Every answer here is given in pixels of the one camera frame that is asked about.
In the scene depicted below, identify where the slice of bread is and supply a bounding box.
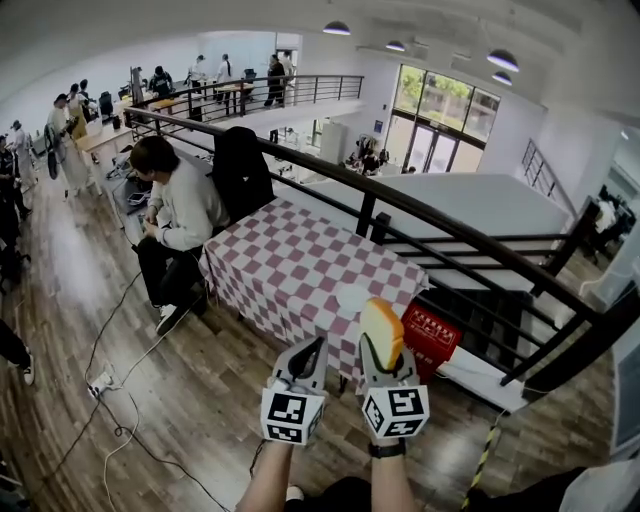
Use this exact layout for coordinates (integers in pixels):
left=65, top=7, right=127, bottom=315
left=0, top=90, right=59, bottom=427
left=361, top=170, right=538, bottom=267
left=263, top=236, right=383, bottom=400
left=359, top=296, right=406, bottom=374

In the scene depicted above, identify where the black floor cable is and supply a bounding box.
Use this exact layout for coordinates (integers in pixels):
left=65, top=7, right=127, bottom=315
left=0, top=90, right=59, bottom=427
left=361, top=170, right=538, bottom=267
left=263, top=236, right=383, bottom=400
left=27, top=268, right=234, bottom=512

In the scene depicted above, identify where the glass entrance door window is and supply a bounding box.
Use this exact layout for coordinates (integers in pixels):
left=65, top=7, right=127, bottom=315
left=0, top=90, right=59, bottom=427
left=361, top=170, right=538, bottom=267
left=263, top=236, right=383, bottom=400
left=383, top=63, right=502, bottom=175

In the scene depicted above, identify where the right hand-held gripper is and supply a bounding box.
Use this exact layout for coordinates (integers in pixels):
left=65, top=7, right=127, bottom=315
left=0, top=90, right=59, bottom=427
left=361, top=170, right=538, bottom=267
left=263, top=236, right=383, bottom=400
left=359, top=333, right=432, bottom=442

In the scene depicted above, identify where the person's right forearm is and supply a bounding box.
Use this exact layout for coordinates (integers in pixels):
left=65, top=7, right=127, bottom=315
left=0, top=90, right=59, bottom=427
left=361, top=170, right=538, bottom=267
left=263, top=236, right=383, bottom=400
left=369, top=452, right=417, bottom=512

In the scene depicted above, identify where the black wrist watch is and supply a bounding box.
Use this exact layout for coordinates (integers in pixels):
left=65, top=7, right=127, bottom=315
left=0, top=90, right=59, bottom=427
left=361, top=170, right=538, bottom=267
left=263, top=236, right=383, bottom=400
left=368, top=438, right=408, bottom=460

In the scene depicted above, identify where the yellow black striped pole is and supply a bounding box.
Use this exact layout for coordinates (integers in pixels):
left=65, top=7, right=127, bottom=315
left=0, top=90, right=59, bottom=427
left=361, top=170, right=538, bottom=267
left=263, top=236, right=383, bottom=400
left=460, top=423, right=502, bottom=512

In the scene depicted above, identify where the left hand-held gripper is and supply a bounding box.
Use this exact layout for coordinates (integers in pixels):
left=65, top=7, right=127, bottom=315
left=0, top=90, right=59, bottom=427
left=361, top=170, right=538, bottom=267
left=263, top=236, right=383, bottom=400
left=260, top=335, right=330, bottom=447

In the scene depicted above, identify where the white floor cable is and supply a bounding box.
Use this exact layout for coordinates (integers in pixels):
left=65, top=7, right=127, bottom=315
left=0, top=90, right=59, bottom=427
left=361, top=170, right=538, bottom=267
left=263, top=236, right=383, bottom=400
left=101, top=333, right=169, bottom=506

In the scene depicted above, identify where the person's left forearm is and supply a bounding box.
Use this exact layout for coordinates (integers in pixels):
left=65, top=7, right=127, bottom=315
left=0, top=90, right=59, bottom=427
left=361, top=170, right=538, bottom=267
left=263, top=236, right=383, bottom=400
left=235, top=439, right=297, bottom=512

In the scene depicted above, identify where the white power strip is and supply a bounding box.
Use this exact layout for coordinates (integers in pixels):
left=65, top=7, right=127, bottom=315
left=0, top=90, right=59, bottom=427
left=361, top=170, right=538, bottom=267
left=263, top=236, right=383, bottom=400
left=87, top=371, right=124, bottom=400

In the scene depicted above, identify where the black mezzanine railing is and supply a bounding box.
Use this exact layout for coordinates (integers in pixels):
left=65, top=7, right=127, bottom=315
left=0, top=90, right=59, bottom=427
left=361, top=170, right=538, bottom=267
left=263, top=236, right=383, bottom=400
left=128, top=74, right=366, bottom=124

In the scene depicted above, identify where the red box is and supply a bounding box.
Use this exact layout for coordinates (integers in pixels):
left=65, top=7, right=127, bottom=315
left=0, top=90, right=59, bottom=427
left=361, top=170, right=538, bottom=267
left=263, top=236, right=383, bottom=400
left=400, top=301, right=464, bottom=385

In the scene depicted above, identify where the person's leg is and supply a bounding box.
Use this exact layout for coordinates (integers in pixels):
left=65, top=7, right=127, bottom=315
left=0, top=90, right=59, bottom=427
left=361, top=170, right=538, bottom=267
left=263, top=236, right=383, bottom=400
left=463, top=458, right=640, bottom=512
left=279, top=474, right=375, bottom=512
left=0, top=318, right=37, bottom=387

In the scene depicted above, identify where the black stair railing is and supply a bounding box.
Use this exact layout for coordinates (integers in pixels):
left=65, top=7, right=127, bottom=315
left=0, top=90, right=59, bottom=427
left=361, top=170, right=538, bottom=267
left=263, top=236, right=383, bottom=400
left=520, top=138, right=577, bottom=217

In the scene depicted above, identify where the red white checked tablecloth table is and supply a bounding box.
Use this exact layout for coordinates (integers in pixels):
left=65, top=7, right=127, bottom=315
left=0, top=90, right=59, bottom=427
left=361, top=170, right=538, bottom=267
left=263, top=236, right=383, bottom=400
left=198, top=196, right=432, bottom=397

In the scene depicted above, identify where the person's left leg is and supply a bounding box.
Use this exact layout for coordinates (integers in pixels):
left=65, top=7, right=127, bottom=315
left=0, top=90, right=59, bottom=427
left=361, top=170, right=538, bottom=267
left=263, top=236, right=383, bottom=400
left=279, top=474, right=375, bottom=512

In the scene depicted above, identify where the black office chair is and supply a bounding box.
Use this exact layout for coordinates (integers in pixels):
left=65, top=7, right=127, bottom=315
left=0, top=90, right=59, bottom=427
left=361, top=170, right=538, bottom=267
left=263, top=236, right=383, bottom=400
left=211, top=125, right=276, bottom=227

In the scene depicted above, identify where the black metal railing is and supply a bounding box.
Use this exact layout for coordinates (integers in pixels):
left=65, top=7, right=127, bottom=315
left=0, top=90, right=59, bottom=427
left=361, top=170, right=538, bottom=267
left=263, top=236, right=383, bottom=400
left=122, top=106, right=640, bottom=402

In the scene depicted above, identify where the person's right leg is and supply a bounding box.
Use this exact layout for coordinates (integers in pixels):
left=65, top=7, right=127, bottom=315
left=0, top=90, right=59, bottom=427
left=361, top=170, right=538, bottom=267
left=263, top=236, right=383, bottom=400
left=463, top=458, right=640, bottom=512

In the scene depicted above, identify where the wooden desk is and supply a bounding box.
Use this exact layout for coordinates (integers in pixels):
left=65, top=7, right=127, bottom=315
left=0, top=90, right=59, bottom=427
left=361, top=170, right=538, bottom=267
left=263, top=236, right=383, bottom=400
left=74, top=123, right=137, bottom=157

